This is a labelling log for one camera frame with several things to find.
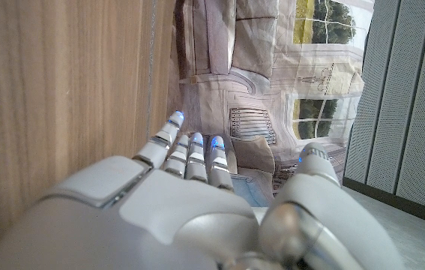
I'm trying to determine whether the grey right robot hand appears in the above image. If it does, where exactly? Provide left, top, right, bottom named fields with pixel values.
left=0, top=109, right=408, bottom=270

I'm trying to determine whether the printed living room backdrop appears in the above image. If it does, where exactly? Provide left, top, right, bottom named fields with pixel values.
left=166, top=0, right=376, bottom=208

